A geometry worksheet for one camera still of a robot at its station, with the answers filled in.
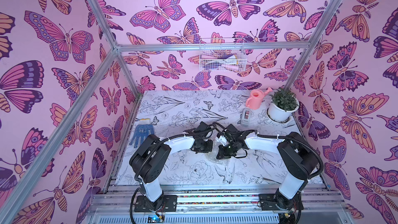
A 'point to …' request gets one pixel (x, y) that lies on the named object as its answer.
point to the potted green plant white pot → (283, 103)
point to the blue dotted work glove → (143, 130)
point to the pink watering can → (254, 101)
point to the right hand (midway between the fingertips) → (216, 156)
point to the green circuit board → (155, 219)
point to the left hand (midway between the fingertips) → (212, 149)
